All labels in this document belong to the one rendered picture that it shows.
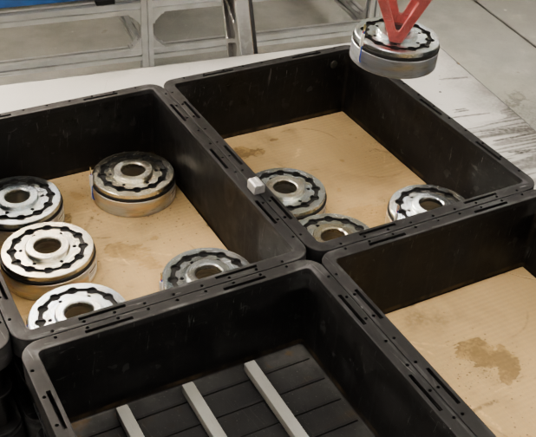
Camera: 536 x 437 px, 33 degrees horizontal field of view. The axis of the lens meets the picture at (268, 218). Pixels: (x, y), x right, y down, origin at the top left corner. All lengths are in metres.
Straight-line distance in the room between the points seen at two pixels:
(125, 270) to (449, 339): 0.37
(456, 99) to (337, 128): 0.45
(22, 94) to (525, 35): 2.50
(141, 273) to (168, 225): 0.10
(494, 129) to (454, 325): 0.69
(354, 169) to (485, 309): 0.30
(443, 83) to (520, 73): 1.74
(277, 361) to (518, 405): 0.24
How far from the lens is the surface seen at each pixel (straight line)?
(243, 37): 1.95
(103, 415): 0.90
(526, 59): 3.61
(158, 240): 1.09
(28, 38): 3.55
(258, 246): 1.00
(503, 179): 1.11
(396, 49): 1.08
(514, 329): 1.03
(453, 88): 1.76
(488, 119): 1.68
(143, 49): 3.11
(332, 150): 1.27
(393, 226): 0.97
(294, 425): 0.87
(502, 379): 0.97
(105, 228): 1.12
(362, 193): 1.19
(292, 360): 0.95
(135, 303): 0.86
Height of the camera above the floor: 1.50
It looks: 36 degrees down
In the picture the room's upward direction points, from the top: 3 degrees clockwise
